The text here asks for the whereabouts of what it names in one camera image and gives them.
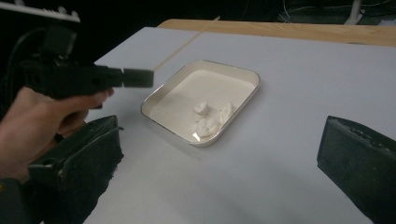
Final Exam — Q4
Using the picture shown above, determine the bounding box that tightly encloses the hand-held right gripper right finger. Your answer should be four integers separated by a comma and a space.
316, 115, 396, 224

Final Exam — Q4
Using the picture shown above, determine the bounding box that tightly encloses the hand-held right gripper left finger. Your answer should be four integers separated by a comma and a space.
27, 114, 124, 224

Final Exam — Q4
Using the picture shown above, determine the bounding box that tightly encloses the cream rectangular tray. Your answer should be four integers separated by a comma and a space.
140, 59, 262, 148

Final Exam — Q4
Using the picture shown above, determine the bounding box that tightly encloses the white table sheet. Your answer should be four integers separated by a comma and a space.
83, 26, 396, 224

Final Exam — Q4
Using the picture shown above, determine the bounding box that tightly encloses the white metal stand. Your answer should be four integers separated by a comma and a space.
343, 0, 367, 26

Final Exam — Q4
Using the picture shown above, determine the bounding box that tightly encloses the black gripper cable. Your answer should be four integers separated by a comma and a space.
1, 27, 48, 94

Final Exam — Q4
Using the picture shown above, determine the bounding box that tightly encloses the white cables bundle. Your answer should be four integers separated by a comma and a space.
278, 0, 396, 24

